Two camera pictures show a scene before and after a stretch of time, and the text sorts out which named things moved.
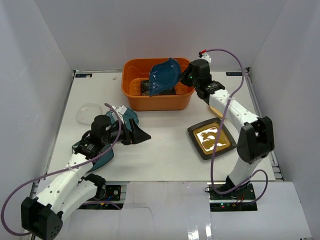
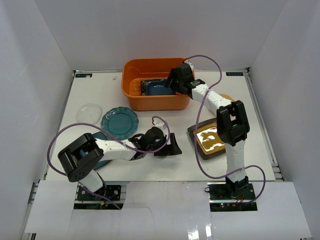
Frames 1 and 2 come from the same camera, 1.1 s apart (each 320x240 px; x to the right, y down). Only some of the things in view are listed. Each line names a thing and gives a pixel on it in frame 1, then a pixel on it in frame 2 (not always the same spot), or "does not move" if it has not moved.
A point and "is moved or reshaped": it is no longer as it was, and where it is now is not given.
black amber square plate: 205,136 does not move
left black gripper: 128,133 -> 169,146
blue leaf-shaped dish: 163,75 is moved or reshaped
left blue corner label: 83,75 does not move
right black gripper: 184,80 -> 173,75
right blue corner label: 234,73 does not move
